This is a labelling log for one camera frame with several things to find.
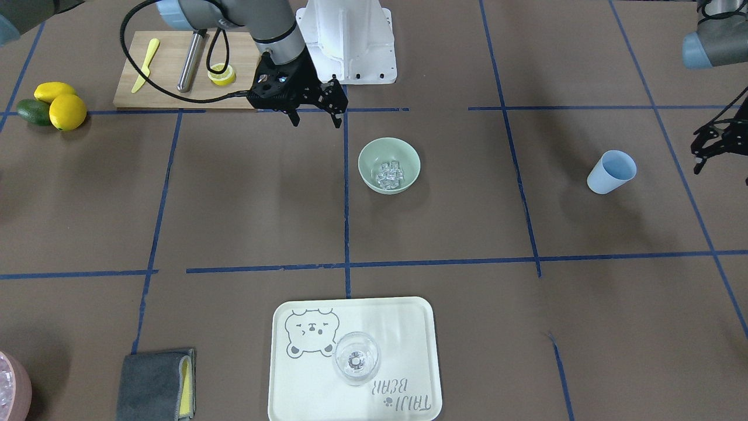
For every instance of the ice cubes in bowl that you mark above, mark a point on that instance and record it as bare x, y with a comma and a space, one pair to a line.
389, 175

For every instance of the grey folded cloth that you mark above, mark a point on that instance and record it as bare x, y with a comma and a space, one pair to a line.
158, 386

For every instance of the mint green bowl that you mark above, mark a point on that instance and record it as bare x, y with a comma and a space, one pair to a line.
386, 149

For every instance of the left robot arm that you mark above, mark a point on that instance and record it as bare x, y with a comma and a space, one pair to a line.
720, 39

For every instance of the green lime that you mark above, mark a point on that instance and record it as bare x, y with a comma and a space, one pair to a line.
34, 111

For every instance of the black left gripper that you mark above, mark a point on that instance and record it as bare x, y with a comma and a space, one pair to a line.
716, 138

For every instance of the pink bowl with ice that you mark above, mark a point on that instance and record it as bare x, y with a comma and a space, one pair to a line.
16, 389

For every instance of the half lemon slice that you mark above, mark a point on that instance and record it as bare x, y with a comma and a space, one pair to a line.
221, 74

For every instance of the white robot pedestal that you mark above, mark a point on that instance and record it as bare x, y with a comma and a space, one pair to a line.
350, 41

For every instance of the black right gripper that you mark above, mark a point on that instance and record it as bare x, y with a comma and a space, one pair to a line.
307, 82

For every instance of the wooden cutting board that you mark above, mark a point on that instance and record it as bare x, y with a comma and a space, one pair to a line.
166, 69

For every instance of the yellow plastic knife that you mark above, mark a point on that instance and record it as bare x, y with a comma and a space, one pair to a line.
152, 48

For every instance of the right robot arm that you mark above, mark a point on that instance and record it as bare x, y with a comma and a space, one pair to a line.
271, 24

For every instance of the clear wine glass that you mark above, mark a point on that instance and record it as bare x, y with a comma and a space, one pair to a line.
357, 358

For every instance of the metal handle knife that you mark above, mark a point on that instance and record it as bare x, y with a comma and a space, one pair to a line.
191, 63

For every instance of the cream bear tray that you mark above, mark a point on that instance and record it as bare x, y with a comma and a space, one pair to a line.
304, 385

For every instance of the light blue plastic cup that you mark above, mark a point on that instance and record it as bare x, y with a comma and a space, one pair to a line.
614, 169

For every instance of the yellow lemon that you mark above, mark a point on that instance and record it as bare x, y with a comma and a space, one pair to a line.
67, 112
48, 91

